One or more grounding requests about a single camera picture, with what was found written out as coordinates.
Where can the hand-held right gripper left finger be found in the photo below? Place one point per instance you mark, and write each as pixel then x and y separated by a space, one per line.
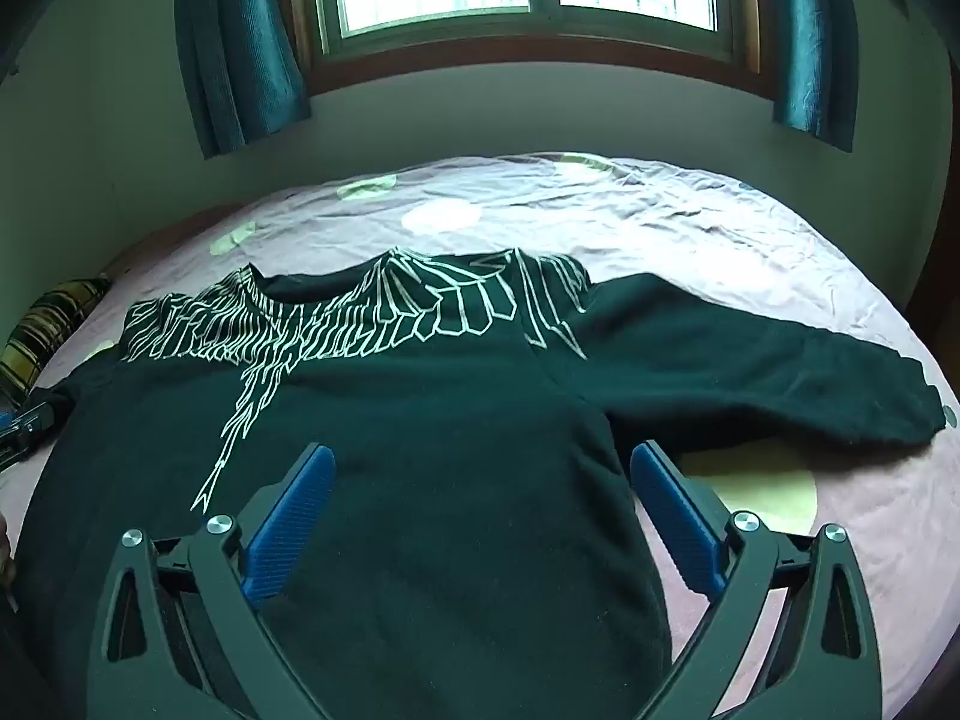
pixel 289 532

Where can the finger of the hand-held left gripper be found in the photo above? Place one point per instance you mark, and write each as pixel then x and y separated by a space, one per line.
pixel 30 426

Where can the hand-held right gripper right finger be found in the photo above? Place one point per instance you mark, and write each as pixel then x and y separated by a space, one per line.
pixel 679 525

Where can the black sweater with white print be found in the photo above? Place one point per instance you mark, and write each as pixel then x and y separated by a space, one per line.
pixel 450 427

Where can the plaid pillow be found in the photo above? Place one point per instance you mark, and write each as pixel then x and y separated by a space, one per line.
pixel 45 330

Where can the pink dotted bed sheet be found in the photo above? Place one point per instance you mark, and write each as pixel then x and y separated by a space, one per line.
pixel 675 225

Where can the teal curtain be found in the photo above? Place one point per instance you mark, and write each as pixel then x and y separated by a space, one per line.
pixel 240 52
pixel 814 52

